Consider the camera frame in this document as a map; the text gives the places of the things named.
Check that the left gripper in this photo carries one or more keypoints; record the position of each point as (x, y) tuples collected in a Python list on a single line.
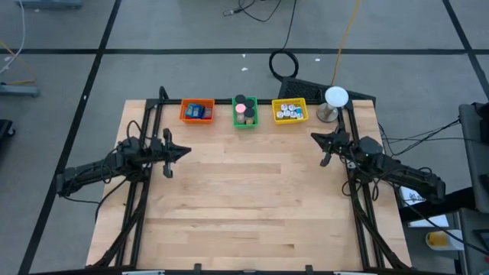
[(162, 153)]

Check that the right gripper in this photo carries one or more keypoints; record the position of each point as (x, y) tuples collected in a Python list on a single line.
[(336, 147)]

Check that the pink hourglass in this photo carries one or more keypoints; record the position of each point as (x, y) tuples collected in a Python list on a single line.
[(240, 108)]

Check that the white sand hourglass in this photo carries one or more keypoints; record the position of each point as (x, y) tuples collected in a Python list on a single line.
[(240, 99)]

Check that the blue sand hourglass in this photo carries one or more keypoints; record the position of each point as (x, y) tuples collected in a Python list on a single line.
[(249, 103)]

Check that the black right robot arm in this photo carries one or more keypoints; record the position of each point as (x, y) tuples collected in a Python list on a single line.
[(401, 172)]

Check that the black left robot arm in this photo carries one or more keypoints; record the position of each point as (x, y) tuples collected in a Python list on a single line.
[(99, 168)]

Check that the orange plastic basket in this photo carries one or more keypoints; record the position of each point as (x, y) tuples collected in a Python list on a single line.
[(196, 120)]

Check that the silver metal mounting plate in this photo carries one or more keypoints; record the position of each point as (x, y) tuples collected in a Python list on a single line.
[(351, 165)]

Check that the white bulb lamp metal base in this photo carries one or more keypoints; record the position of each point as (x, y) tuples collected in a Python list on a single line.
[(336, 96)]

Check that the yellow plastic basket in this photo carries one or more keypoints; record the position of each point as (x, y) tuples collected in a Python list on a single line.
[(275, 120)]

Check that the black perforated panel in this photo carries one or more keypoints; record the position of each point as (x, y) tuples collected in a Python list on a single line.
[(302, 88)]

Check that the green plastic basket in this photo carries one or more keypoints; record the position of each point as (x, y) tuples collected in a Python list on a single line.
[(235, 124)]

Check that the white paper sheet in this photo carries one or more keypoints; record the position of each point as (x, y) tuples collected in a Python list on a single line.
[(414, 195)]

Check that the grey equipment cart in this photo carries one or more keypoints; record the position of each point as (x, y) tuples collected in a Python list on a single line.
[(473, 160)]

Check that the yellow white container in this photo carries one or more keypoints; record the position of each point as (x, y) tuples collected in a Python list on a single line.
[(437, 240)]

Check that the grey floor platform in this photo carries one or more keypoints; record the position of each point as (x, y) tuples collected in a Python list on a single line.
[(19, 91), (49, 4)]

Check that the black floor object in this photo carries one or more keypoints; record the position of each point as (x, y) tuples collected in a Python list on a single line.
[(4, 131)]

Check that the black aluminium table frame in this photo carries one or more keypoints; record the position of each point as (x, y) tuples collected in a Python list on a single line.
[(263, 102)]

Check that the black frame bracket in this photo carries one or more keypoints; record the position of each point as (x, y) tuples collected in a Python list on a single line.
[(197, 267), (308, 268)]

